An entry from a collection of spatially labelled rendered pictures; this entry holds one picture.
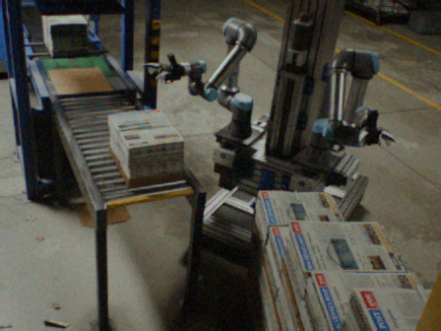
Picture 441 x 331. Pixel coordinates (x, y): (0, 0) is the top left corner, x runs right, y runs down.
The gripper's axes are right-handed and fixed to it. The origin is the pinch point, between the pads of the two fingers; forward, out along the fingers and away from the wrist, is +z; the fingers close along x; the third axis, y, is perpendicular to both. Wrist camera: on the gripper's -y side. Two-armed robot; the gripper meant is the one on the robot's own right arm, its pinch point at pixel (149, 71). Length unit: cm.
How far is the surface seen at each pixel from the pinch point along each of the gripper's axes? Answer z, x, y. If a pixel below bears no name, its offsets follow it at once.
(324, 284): 18, -152, -4
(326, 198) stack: -51, -96, 28
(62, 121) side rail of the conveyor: 31, 40, 49
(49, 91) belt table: 22, 86, 56
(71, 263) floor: 43, -4, 124
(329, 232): -4, -133, -1
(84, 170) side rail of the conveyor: 42, -17, 42
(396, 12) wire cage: -681, 321, 145
